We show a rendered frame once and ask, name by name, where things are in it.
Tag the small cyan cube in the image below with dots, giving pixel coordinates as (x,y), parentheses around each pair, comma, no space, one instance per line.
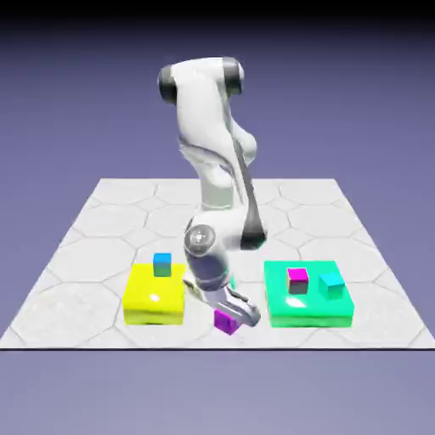
(332,286)

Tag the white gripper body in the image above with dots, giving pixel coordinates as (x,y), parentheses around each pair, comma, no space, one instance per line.
(238,306)

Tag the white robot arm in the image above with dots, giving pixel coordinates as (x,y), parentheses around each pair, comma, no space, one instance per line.
(204,136)

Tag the large yellow box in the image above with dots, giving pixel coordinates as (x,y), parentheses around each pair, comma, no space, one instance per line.
(153,299)

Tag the small green cube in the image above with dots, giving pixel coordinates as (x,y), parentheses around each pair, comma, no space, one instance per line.
(232,282)

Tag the small magenta cube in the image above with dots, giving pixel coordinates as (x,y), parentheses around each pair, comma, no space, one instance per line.
(297,280)

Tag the small blue cube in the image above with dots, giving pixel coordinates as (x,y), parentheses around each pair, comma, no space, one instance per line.
(162,263)

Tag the large green box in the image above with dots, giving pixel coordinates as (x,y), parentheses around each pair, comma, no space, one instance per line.
(306,311)

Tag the small purple cube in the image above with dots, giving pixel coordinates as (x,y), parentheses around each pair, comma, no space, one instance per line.
(224,323)

